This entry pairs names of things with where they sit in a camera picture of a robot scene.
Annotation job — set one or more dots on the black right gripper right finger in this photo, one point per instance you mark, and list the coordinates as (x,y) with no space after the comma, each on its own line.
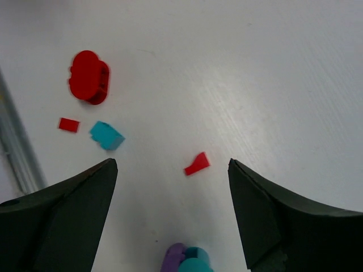
(283,231)

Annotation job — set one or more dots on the red lego slope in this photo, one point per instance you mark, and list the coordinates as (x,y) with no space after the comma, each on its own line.
(200,162)

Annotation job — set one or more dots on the table front metal rail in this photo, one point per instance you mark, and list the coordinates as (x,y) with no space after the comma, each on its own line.
(16,147)

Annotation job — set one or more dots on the small red lego tile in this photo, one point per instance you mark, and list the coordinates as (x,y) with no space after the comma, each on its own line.
(68,125)

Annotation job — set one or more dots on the large red rounded lego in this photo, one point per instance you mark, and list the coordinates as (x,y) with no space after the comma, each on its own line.
(89,78)

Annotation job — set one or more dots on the small teal lego brick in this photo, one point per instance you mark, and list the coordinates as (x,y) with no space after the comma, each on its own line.
(107,137)

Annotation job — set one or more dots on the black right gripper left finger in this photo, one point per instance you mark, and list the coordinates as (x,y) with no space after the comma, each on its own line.
(58,228)

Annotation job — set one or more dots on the purple lego under teal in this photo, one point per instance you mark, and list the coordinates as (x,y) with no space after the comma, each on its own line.
(174,256)

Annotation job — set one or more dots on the teal rounded lego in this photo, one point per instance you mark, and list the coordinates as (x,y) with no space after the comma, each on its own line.
(196,260)

